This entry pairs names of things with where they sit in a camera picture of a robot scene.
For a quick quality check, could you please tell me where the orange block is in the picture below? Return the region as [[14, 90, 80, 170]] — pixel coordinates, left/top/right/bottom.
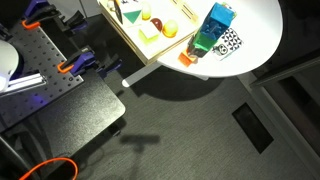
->
[[177, 49, 198, 68]]

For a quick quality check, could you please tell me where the pale yellow-green square block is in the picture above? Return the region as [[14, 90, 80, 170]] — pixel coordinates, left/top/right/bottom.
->
[[138, 22, 161, 45]]

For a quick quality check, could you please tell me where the yellow dome block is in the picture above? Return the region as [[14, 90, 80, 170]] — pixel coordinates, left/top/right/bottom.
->
[[161, 19, 180, 39]]

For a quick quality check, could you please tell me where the translucent green block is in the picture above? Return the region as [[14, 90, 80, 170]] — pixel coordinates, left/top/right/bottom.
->
[[190, 30, 218, 54]]

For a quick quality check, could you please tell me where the dark red dome block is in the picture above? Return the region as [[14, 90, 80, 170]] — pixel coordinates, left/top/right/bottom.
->
[[149, 17, 164, 33]]

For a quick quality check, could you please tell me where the wooden tray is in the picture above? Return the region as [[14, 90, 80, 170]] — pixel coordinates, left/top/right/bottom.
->
[[97, 0, 205, 66]]

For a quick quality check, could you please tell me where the pale yellow small block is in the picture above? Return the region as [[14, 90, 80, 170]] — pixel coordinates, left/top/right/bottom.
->
[[141, 1, 153, 22]]

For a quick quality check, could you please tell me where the translucent blue block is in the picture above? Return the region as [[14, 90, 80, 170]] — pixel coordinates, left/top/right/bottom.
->
[[203, 2, 237, 35]]

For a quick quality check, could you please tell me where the white table base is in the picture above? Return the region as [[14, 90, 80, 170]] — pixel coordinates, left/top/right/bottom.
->
[[121, 60, 210, 89]]

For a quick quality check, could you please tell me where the black white geometric cube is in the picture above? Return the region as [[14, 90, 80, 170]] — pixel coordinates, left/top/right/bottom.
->
[[211, 27, 245, 62]]

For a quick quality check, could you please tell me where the black cart platform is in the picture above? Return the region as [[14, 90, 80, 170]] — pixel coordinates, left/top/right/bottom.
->
[[0, 69, 127, 163]]

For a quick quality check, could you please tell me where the purple black spring clamp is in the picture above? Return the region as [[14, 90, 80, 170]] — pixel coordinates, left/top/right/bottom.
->
[[57, 49, 123, 76], [21, 0, 88, 32]]

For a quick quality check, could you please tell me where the black floor hatch cover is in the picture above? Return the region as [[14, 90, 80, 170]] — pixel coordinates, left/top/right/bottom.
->
[[231, 102, 275, 155]]

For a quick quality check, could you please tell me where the black perforated breadboard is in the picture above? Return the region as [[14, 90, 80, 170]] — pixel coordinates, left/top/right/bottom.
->
[[0, 22, 85, 133]]

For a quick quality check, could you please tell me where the dark shelving unit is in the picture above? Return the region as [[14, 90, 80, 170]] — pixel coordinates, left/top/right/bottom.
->
[[249, 49, 320, 90]]

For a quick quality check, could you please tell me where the silver aluminium extrusion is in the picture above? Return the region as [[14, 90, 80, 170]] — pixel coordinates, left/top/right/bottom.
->
[[0, 72, 48, 98]]

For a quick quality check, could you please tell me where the orange cable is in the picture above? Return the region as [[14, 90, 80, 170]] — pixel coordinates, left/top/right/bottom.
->
[[19, 156, 80, 180]]

